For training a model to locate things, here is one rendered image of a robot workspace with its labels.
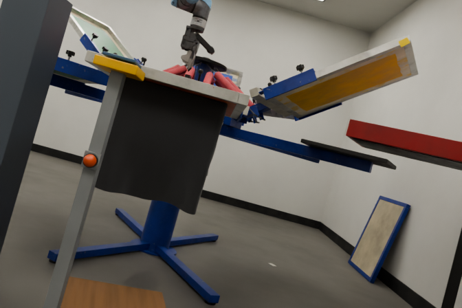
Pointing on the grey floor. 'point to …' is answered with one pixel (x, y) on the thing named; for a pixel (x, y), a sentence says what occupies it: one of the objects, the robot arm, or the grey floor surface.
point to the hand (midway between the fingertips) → (190, 68)
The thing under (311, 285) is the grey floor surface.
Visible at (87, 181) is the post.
